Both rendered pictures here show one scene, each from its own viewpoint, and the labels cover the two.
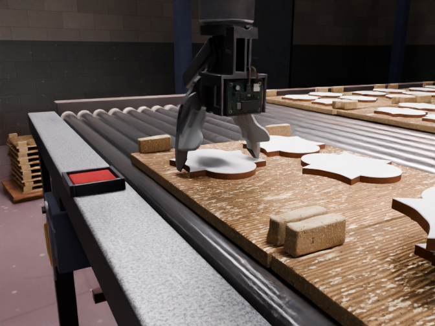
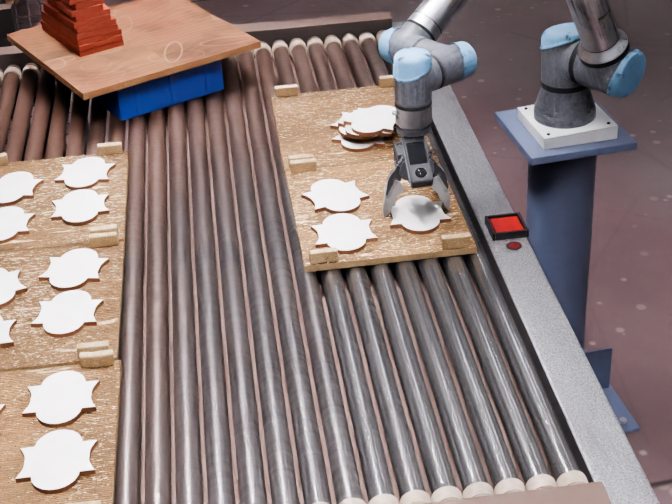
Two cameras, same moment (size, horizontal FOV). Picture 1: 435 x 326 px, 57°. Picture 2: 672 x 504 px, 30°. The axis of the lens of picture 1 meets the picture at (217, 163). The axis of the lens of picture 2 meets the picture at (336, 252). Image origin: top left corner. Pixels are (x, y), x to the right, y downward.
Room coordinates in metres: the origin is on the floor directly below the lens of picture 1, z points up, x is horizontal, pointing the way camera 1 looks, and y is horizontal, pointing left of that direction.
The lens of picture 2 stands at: (2.73, 0.71, 2.25)
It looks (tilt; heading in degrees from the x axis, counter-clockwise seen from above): 32 degrees down; 203
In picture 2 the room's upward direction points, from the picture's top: 3 degrees counter-clockwise
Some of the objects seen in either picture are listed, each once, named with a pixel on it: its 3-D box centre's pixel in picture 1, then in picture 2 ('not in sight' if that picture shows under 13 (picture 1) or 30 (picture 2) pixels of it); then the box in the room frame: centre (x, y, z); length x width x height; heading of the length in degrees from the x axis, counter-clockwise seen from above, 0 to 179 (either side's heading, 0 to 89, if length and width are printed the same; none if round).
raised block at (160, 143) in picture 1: (154, 143); (455, 240); (0.69, 0.11, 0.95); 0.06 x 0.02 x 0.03; 119
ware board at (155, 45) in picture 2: not in sight; (131, 40); (0.08, -0.96, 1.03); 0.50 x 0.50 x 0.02; 55
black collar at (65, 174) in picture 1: (92, 180); (506, 226); (0.56, 0.18, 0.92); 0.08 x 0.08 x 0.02; 28
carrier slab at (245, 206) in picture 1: (283, 173); (375, 209); (0.58, -0.10, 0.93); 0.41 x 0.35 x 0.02; 29
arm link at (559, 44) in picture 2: not in sight; (567, 53); (-0.03, 0.18, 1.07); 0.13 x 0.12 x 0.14; 61
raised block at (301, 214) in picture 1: (298, 225); not in sight; (0.34, -0.08, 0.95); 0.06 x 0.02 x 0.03; 119
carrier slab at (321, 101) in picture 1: (329, 98); (9, 441); (1.49, -0.42, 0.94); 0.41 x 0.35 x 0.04; 27
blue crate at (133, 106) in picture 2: not in sight; (145, 69); (0.12, -0.90, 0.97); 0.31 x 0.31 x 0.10; 55
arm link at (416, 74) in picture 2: not in sight; (413, 78); (0.57, -0.01, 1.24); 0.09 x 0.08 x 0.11; 151
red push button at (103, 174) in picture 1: (92, 181); (506, 226); (0.56, 0.18, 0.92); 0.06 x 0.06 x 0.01; 28
